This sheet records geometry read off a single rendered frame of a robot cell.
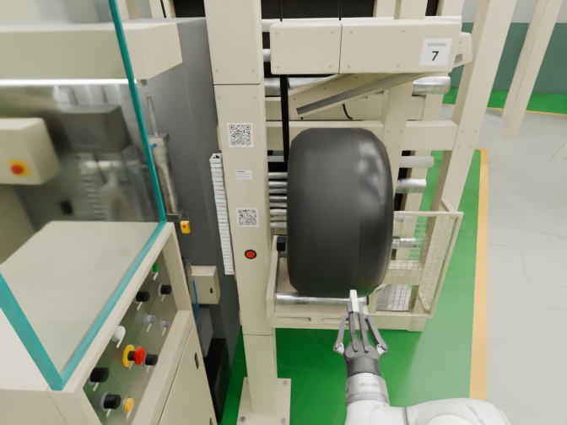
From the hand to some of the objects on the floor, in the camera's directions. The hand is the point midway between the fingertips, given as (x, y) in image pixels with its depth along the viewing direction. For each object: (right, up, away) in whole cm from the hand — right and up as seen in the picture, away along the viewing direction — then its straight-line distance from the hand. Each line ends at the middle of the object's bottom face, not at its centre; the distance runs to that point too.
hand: (353, 303), depth 92 cm
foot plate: (-29, -78, +95) cm, 126 cm away
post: (-29, -78, +95) cm, 126 cm away
